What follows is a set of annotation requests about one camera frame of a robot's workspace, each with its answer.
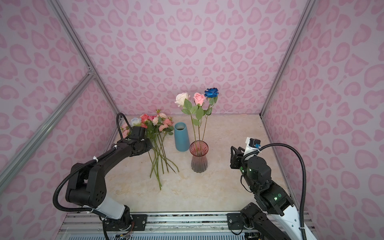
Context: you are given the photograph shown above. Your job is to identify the pale blue white rose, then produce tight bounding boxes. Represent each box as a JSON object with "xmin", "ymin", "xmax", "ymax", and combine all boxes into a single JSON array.
[{"xmin": 130, "ymin": 118, "xmax": 142, "ymax": 127}]

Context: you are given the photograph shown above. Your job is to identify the cream white rose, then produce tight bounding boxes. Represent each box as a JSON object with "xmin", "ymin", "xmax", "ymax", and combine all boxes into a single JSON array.
[{"xmin": 174, "ymin": 91, "xmax": 200, "ymax": 154}]

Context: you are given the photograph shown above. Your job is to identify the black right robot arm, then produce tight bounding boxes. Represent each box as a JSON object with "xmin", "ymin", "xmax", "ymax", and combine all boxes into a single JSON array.
[{"xmin": 230, "ymin": 143, "xmax": 316, "ymax": 240}]

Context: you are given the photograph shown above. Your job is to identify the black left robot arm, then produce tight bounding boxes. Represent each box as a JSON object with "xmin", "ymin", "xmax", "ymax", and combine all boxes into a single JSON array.
[{"xmin": 66, "ymin": 127, "xmax": 153, "ymax": 231}]

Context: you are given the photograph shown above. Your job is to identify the pink glass vase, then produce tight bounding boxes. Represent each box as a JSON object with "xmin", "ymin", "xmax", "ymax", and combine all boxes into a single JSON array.
[{"xmin": 189, "ymin": 141, "xmax": 209, "ymax": 173}]

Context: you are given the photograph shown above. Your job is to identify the teal ceramic vase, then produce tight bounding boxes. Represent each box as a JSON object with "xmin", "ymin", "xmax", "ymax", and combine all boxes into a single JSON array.
[{"xmin": 175, "ymin": 122, "xmax": 190, "ymax": 152}]

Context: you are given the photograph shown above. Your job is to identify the small pink spray roses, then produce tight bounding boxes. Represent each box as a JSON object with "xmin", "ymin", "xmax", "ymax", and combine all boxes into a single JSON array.
[{"xmin": 120, "ymin": 123, "xmax": 131, "ymax": 138}]

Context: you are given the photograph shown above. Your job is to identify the pink cream spray roses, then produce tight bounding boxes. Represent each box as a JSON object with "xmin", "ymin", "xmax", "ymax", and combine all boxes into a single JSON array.
[{"xmin": 150, "ymin": 110, "xmax": 179, "ymax": 174}]

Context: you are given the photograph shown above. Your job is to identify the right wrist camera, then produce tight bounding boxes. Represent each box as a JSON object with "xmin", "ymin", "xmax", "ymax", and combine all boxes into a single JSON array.
[{"xmin": 244, "ymin": 138, "xmax": 261, "ymax": 160}]

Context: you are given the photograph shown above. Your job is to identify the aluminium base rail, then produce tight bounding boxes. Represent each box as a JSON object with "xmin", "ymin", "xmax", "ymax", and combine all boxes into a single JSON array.
[{"xmin": 56, "ymin": 210, "xmax": 319, "ymax": 240}]

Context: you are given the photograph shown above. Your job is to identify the diagonal aluminium frame bar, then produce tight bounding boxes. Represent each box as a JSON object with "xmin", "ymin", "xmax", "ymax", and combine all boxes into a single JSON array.
[{"xmin": 1, "ymin": 72, "xmax": 94, "ymax": 193}]

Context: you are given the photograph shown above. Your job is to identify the left corner aluminium post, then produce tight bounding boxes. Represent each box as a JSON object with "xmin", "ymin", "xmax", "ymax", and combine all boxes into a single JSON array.
[{"xmin": 47, "ymin": 0, "xmax": 120, "ymax": 114}]

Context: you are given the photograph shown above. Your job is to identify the corner aluminium post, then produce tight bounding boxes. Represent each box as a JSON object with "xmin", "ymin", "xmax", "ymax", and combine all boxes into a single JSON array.
[
  {"xmin": 47, "ymin": 0, "xmax": 120, "ymax": 114},
  {"xmin": 260, "ymin": 0, "xmax": 318, "ymax": 119}
]

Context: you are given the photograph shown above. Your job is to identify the right corner aluminium post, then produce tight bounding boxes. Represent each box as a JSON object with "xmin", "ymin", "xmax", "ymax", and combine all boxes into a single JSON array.
[{"xmin": 260, "ymin": 0, "xmax": 318, "ymax": 119}]

